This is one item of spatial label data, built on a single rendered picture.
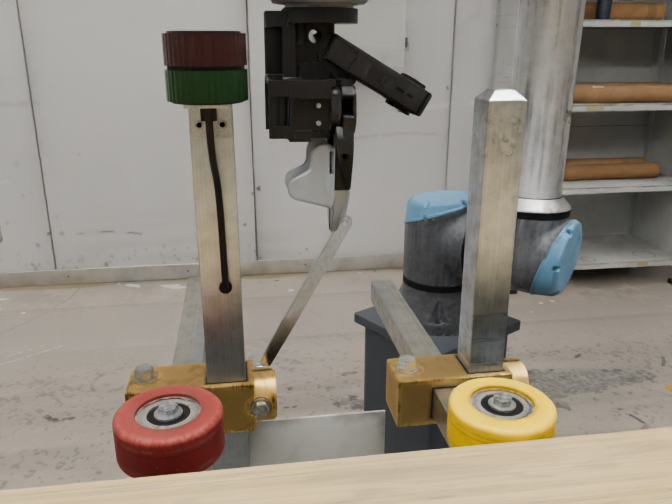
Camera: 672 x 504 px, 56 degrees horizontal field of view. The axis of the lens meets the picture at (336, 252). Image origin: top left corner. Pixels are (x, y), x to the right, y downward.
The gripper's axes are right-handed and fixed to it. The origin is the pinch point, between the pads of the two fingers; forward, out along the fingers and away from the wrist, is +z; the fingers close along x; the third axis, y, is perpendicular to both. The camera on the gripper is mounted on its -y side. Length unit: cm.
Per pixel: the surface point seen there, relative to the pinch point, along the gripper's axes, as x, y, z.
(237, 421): 10.2, 11.1, 16.4
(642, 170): -223, -187, 42
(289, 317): 2.6, 5.5, 9.6
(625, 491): 32.2, -13.0, 9.5
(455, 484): 30.0, -2.7, 9.6
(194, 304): -11.9, 16.1, 13.6
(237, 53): 14.5, 9.8, -16.2
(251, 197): -255, 4, 57
